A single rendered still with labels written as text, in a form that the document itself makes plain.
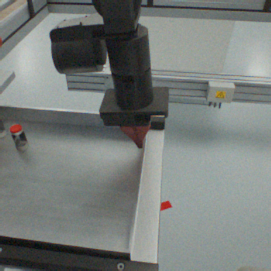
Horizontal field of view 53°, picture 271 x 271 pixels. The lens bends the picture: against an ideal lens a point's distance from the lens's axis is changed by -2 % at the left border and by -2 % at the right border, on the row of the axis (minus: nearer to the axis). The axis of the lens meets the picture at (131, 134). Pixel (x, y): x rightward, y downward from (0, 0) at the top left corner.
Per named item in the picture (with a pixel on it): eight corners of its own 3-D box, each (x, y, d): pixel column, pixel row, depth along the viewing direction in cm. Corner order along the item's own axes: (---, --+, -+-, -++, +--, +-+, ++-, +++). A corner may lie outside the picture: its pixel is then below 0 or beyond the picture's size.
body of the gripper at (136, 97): (108, 97, 46) (99, 57, 41) (169, 96, 44) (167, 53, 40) (100, 122, 41) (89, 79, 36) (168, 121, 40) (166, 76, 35)
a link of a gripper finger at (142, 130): (117, 133, 51) (109, 91, 45) (155, 133, 50) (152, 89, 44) (111, 159, 46) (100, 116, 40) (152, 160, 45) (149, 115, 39)
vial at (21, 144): (14, 150, 49) (7, 133, 46) (19, 142, 50) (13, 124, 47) (25, 152, 49) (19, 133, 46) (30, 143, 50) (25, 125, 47)
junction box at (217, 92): (206, 101, 134) (209, 86, 128) (205, 96, 138) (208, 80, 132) (231, 103, 133) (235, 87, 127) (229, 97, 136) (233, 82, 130)
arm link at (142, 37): (145, 31, 32) (149, 15, 36) (89, 34, 33) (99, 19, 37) (149, 82, 36) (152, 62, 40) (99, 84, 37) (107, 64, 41)
